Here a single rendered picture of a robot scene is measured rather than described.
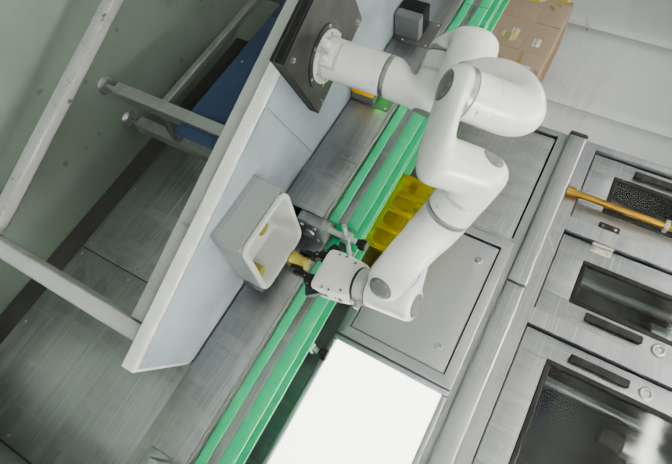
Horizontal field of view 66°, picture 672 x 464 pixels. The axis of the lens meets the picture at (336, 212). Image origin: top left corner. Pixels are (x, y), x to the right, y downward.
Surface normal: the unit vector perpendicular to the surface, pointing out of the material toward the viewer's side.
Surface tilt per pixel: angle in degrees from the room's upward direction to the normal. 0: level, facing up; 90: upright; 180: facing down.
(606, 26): 90
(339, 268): 106
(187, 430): 90
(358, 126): 90
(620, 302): 90
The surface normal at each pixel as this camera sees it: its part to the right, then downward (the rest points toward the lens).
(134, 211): -0.11, -0.49
